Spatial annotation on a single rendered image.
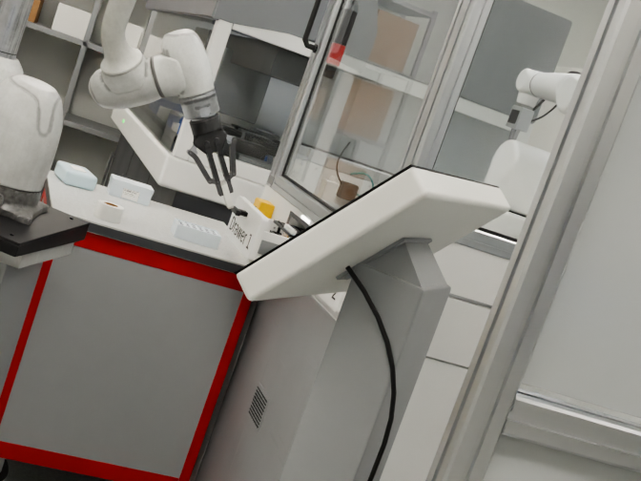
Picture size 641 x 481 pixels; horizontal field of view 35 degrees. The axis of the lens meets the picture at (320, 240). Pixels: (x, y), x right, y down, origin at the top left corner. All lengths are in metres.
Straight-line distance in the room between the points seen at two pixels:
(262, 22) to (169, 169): 0.56
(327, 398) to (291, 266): 0.28
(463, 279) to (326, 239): 0.80
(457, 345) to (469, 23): 0.68
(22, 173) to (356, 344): 0.89
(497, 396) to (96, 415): 1.93
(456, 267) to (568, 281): 1.19
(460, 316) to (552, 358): 1.21
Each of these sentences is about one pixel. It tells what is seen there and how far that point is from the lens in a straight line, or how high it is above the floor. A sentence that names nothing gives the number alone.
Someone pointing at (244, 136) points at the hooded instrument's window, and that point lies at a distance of 3.40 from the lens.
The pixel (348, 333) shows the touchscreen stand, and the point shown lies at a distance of 1.62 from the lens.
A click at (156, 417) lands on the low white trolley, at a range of 2.84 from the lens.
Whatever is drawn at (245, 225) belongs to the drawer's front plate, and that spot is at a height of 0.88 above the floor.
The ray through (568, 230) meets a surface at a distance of 0.97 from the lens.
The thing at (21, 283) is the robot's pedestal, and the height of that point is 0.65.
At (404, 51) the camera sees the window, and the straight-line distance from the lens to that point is 2.41.
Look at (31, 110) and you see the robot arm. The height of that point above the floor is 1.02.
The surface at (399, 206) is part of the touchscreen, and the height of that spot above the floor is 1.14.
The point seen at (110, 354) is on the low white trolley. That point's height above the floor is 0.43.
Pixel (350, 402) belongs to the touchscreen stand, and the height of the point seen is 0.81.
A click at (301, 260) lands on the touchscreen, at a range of 1.45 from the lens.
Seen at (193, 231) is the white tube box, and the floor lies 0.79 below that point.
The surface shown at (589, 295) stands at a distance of 1.02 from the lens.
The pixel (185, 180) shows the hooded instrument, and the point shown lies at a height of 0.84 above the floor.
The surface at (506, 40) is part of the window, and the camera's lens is 2.17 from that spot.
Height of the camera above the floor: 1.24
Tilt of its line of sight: 8 degrees down
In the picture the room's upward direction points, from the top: 20 degrees clockwise
